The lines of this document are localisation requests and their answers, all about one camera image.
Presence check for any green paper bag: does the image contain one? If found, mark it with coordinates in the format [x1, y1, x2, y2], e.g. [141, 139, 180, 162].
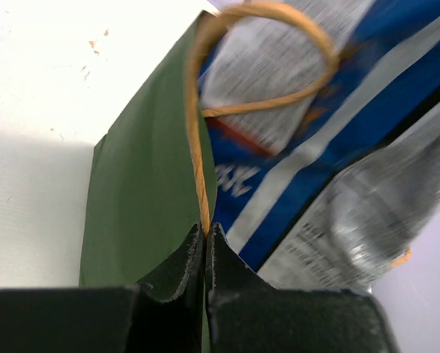
[78, 1, 412, 353]

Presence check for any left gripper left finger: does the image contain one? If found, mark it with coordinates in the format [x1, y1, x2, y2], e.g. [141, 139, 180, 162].
[0, 224, 204, 352]

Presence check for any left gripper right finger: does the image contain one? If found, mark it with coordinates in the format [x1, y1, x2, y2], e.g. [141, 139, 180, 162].
[205, 223, 400, 353]

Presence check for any blue chips bag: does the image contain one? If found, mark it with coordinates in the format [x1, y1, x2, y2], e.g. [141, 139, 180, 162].
[208, 1, 440, 290]

